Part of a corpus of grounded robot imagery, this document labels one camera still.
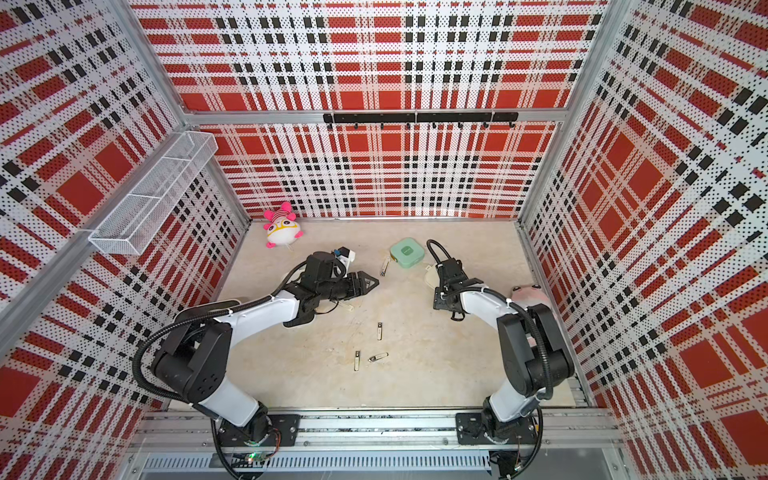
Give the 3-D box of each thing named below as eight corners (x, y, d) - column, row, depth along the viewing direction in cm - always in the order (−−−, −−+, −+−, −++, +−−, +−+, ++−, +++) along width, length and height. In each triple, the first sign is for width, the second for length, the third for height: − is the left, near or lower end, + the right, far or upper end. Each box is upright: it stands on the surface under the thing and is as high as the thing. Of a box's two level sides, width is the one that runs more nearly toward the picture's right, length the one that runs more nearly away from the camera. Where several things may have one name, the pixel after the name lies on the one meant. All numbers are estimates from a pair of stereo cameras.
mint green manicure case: (404, 271, 107) (404, 267, 105) (385, 250, 113) (385, 246, 111) (429, 256, 111) (429, 252, 110) (410, 237, 118) (410, 233, 116)
